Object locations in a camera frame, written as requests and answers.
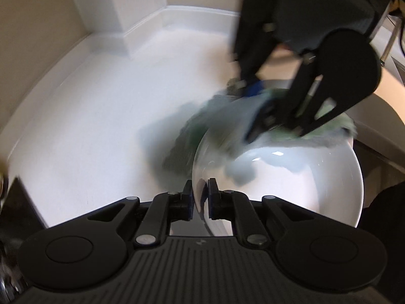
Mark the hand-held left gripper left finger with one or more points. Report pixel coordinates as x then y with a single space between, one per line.
189 198

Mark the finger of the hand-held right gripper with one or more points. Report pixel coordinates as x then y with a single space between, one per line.
258 123
256 90

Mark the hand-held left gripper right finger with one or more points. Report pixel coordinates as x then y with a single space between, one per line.
211 198

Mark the green microfibre cloth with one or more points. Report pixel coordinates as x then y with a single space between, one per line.
227 110

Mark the white ceramic bowl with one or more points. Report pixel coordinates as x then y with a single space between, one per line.
300 190

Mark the black glass gas stove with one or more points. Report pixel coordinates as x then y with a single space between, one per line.
22 209

